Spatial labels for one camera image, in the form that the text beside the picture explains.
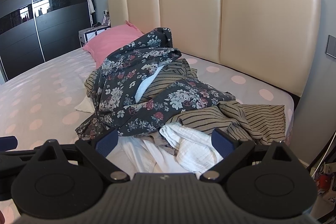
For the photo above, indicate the dark floral garment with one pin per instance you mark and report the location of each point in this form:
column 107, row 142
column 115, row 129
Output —
column 126, row 87

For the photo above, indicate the hanging white cloth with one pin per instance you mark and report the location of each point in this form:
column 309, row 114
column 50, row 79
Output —
column 92, row 3

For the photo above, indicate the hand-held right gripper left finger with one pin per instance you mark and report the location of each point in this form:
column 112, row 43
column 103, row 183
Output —
column 107, row 142

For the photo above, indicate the black sliding wardrobe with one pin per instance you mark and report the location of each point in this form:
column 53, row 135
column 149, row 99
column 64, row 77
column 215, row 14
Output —
column 52, row 29

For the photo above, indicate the cream frilled cloth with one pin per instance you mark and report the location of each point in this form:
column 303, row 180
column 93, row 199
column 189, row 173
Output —
column 84, row 107

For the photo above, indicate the white textured garment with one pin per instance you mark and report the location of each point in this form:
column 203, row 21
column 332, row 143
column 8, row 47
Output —
column 191, row 145

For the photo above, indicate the pink pillow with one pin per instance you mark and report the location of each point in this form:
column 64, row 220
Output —
column 113, row 40

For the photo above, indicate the beige padded headboard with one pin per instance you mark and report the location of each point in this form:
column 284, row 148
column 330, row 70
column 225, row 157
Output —
column 262, row 16

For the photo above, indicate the red object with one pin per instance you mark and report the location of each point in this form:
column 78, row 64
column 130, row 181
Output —
column 323, row 182

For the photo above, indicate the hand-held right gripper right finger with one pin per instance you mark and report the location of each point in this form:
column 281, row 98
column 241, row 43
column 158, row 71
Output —
column 223, row 142

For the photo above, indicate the white nightstand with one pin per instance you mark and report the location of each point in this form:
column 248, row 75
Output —
column 88, row 35

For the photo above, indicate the tan striped garment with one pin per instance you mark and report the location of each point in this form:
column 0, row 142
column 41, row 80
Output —
column 252, row 119

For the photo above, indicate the small picture frame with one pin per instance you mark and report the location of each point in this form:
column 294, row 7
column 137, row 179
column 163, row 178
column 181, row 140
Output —
column 106, row 20

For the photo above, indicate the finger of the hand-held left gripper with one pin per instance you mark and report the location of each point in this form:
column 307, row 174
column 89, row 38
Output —
column 4, row 196
column 8, row 142

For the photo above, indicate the bed with pink-dotted sheet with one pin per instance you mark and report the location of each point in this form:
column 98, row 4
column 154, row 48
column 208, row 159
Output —
column 39, row 108

